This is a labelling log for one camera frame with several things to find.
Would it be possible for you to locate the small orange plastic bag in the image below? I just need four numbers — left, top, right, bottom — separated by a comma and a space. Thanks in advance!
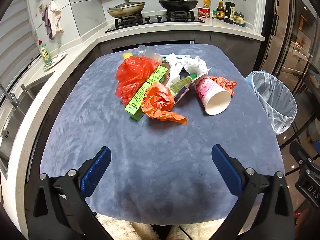
209, 76, 238, 96

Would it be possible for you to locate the glass sliding door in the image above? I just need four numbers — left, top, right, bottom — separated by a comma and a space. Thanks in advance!
260, 0, 320, 143

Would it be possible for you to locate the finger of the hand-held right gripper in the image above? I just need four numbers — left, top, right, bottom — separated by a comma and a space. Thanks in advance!
290, 141, 313, 167

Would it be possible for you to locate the dark soy sauce bottle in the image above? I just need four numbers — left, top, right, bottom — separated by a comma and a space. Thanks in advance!
224, 0, 235, 23

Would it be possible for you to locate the long green carton box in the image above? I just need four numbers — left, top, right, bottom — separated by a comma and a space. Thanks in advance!
124, 64, 170, 122

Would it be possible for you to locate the pink white towel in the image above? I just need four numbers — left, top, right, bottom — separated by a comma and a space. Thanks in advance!
47, 1, 63, 33

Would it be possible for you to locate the clear plastic bag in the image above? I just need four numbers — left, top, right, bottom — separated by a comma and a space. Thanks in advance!
137, 44, 163, 63

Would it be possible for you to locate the patterned plate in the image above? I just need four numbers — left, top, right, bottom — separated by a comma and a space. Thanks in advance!
43, 51, 68, 70

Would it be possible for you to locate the brown sauce bottle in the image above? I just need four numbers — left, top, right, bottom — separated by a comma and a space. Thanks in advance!
216, 0, 225, 20

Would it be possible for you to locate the large red plastic bag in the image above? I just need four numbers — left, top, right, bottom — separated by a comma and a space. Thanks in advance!
115, 55, 160, 105

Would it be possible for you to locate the purple cloth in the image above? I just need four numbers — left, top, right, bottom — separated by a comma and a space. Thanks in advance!
41, 6, 54, 40

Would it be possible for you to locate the silver wok with glass lid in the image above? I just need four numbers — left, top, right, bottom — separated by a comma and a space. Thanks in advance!
107, 0, 146, 18

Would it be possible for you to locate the black gas stove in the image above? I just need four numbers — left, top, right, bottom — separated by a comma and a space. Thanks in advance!
105, 10, 206, 33

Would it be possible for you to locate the green dish soap bottle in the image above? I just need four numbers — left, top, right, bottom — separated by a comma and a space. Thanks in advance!
38, 39, 52, 64

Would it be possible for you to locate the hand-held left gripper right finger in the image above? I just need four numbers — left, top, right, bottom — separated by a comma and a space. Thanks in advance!
211, 144, 300, 240

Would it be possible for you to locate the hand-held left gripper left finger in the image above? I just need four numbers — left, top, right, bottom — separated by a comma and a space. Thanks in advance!
25, 146, 112, 240

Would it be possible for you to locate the metal faucet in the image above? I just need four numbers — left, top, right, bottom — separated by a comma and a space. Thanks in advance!
0, 83, 28, 109

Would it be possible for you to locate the green tube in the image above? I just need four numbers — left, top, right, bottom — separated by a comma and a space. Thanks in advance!
169, 73, 198, 96

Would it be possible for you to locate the blue tablecloth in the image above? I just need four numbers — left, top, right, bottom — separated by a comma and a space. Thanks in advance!
40, 44, 285, 227

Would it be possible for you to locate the black wok with lid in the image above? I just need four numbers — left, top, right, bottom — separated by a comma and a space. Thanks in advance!
159, 0, 196, 11

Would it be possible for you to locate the dark kitchen cabinet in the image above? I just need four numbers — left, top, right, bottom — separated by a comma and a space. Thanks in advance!
99, 31, 263, 70

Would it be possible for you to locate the trash bin with clear liner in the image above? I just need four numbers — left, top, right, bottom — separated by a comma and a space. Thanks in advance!
246, 70, 298, 134

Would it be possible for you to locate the steel sink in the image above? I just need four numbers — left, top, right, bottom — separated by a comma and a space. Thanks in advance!
0, 71, 54, 178

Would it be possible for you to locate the condiment bottle set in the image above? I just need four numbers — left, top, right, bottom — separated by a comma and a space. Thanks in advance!
233, 11, 247, 27

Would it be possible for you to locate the pink patterned paper cup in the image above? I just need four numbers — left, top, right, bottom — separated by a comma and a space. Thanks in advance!
194, 77, 232, 116

